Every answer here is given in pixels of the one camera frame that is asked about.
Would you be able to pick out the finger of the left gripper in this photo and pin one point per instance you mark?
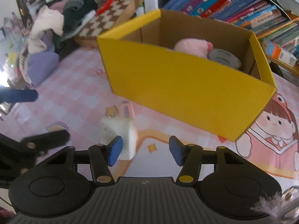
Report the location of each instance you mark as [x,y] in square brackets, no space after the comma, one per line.
[11,95]
[31,147]

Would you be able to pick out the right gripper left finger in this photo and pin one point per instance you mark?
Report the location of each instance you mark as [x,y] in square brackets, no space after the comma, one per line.
[102,157]

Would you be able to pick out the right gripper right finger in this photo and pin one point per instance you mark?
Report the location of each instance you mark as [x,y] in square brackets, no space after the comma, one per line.
[189,157]

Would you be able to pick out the grey tape roll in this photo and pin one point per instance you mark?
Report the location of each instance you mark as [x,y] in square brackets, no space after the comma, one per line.
[225,58]

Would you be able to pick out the pink plush pig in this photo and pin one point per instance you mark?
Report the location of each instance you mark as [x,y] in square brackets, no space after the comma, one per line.
[196,47]

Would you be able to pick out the purple garment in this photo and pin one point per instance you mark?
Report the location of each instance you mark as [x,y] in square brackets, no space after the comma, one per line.
[42,64]

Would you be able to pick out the pink checkered table mat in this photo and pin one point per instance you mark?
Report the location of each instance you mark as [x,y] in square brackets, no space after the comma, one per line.
[76,96]

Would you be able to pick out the beige garment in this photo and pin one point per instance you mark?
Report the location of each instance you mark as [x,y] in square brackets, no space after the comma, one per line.
[46,20]

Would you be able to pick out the yellow cardboard box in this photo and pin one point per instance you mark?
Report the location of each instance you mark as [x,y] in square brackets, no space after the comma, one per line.
[142,66]

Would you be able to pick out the dark green garment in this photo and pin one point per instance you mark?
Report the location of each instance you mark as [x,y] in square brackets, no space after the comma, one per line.
[74,11]

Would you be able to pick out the white orange usmile box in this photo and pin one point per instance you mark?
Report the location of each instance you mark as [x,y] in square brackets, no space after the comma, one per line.
[279,53]

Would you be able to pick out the wooden chessboard box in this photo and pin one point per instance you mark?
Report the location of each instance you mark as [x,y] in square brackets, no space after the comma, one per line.
[118,13]

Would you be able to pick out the red tassel ornament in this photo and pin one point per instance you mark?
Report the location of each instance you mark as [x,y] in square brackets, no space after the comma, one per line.
[104,7]

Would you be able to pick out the row of leaning books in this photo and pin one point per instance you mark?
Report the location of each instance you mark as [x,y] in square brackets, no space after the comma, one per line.
[267,19]

